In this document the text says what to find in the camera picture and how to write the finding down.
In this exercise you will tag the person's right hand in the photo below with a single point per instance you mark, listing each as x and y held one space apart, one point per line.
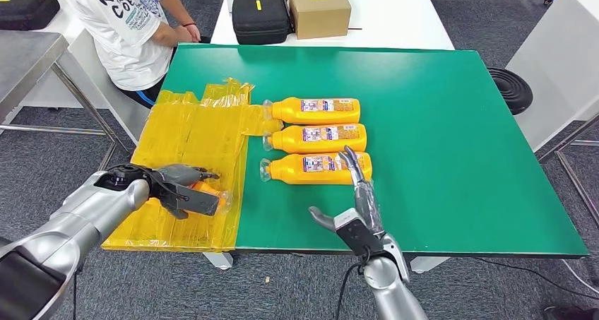
182 34

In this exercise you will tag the black carrying case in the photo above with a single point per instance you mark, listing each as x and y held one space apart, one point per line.
259 20
25 6

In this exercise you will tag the white table foot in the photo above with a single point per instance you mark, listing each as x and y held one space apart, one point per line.
219 261
430 263

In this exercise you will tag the person's right forearm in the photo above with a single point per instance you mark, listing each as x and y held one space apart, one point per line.
161 34

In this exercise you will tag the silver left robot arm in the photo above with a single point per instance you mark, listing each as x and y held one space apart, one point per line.
70 224

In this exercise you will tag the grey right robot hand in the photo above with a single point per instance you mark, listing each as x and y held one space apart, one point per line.
367 203

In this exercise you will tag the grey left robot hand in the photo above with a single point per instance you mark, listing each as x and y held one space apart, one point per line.
180 173

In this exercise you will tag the yellow plastic sheet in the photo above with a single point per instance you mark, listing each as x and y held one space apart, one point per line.
201 135

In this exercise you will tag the white bench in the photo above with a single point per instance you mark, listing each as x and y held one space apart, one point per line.
93 74

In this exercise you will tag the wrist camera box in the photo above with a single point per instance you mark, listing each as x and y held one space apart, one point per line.
196 203
358 236

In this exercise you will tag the person's left forearm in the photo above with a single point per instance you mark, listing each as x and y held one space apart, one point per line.
175 9

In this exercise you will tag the brown cardboard box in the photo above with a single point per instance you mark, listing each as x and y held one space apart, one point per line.
320 11

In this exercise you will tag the orange detergent bottle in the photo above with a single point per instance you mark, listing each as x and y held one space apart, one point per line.
290 140
210 194
290 170
290 111

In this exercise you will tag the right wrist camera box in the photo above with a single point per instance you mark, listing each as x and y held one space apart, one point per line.
358 236

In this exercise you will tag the green table board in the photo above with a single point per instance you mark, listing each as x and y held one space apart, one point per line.
421 144

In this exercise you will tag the steel table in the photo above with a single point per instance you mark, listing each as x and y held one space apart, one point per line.
23 60

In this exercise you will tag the white table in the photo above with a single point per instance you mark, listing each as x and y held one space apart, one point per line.
557 60
398 18

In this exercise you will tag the person's left hand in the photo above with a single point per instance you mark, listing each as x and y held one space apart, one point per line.
194 32

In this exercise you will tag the black floor object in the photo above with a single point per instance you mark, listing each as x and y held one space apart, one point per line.
571 312

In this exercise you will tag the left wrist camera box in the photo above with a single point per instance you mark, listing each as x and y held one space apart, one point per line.
196 203

